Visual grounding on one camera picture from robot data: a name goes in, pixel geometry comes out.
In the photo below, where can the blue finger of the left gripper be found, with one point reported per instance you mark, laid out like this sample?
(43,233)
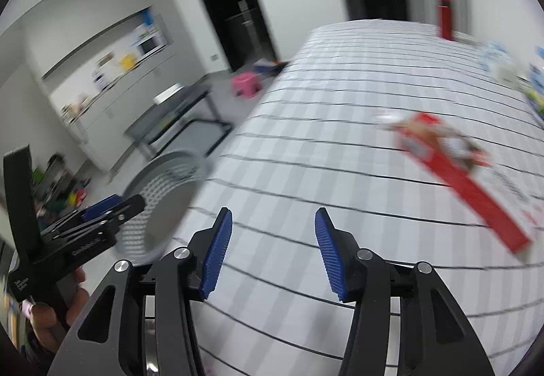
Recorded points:
(101,207)

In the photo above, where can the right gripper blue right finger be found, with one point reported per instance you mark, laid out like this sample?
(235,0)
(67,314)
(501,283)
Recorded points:
(336,249)

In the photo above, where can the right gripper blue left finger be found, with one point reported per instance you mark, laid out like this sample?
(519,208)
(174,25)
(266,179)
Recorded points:
(220,236)

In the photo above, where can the red toothpaste box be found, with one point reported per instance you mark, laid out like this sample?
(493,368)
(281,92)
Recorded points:
(470,171)

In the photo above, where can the person left hand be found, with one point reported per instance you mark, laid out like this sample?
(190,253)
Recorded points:
(43,318)

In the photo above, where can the grey perforated laundry basket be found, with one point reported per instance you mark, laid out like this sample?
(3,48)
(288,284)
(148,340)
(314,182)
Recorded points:
(168,185)

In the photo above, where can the grey cabinet counter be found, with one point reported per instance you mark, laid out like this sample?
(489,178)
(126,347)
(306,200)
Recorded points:
(74,47)

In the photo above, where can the white black checkered tablecloth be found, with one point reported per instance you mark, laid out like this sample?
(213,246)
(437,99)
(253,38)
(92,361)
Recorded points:
(313,141)

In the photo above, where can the black glass side table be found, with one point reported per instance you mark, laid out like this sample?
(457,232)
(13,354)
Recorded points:
(163,122)

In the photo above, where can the yellow container on counter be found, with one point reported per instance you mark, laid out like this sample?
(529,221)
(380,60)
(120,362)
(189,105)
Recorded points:
(128,62)

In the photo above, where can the white microwave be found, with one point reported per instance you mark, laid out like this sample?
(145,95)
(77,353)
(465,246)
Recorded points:
(150,44)

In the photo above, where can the pink plastic stool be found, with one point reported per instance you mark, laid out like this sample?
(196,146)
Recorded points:
(246,85)

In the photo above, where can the broom with dustpan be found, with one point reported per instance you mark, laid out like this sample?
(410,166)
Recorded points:
(267,61)

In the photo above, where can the blue white tissue pack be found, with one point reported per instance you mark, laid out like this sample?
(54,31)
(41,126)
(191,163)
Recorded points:
(494,59)

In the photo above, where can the white charger box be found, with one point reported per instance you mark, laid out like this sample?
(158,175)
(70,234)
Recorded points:
(506,75)

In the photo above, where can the milk powder jar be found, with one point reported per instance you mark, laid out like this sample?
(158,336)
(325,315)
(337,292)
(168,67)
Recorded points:
(534,91)

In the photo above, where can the red thermos bottle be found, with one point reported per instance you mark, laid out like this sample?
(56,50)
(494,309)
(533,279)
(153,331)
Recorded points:
(445,19)

